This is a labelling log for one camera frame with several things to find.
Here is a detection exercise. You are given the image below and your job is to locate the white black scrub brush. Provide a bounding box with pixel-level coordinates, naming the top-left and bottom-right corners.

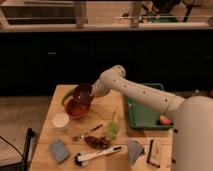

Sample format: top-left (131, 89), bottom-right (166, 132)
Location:
top-left (74, 146), bottom-right (122, 166)

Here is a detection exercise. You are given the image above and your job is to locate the green cucumber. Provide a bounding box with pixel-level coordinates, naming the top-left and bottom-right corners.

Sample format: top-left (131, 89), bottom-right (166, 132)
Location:
top-left (61, 89), bottom-right (74, 106)

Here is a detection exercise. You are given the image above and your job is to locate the metal fork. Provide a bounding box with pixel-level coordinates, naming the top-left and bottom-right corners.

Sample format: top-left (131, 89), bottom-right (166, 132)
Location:
top-left (72, 124), bottom-right (103, 142)

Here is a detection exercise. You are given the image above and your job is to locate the white cup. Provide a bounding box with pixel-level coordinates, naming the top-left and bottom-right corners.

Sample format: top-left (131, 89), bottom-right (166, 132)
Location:
top-left (52, 113), bottom-right (70, 131)

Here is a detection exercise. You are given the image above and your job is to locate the dark purple bowl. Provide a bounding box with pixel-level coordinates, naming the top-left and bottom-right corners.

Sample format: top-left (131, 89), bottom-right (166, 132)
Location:
top-left (73, 84), bottom-right (93, 105)

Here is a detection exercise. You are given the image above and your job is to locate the green plastic tray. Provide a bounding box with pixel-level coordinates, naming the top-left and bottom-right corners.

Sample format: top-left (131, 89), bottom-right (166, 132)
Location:
top-left (125, 83), bottom-right (175, 131)

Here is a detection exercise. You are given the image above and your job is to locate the black tan board eraser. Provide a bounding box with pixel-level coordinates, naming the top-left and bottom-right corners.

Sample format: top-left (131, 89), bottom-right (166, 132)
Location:
top-left (147, 139), bottom-right (162, 168)

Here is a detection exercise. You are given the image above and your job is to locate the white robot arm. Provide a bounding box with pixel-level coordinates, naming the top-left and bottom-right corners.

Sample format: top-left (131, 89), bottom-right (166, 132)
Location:
top-left (92, 65), bottom-right (213, 171)

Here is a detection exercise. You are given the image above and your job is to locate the grey folded cloth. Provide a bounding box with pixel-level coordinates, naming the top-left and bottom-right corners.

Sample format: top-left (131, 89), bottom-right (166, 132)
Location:
top-left (126, 139), bottom-right (145, 165)

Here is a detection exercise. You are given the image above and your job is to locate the blue sponge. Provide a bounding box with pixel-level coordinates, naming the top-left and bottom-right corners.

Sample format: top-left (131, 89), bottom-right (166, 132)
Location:
top-left (49, 139), bottom-right (70, 164)

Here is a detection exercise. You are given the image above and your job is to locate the brown grapes bunch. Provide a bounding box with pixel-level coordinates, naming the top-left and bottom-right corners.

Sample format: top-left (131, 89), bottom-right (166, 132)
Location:
top-left (84, 135), bottom-right (111, 150)

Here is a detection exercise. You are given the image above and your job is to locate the black chair frame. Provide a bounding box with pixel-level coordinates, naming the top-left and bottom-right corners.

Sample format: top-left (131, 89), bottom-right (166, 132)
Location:
top-left (0, 128), bottom-right (35, 171)

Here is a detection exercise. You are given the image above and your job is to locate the orange fruit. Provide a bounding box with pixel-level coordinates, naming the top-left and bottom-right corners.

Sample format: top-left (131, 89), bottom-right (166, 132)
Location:
top-left (160, 115), bottom-right (173, 125)

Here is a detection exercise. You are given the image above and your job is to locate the orange bowl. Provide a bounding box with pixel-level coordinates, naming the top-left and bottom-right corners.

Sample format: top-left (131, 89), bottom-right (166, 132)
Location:
top-left (65, 99), bottom-right (90, 119)

